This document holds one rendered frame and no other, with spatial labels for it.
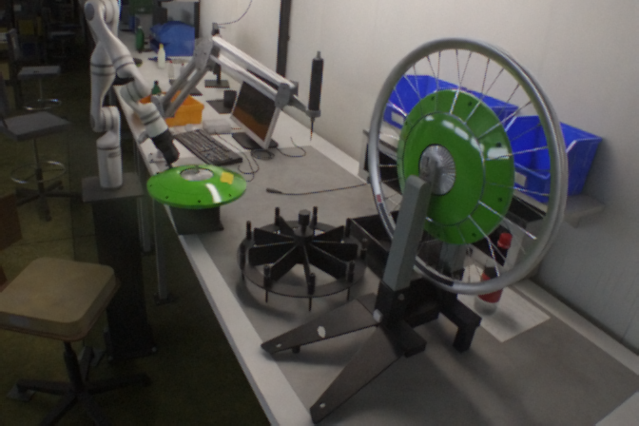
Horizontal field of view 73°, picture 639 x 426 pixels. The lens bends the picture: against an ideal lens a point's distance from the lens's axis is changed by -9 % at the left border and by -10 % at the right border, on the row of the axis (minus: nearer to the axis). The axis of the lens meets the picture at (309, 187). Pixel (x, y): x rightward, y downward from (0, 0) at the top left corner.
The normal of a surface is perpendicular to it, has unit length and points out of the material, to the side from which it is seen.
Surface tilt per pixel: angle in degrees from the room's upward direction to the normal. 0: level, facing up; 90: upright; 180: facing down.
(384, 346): 18
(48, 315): 0
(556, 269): 90
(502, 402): 0
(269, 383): 0
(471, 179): 88
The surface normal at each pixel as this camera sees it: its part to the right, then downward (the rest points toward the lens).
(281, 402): 0.08, -0.91
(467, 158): -0.76, 0.09
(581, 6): -0.89, 0.11
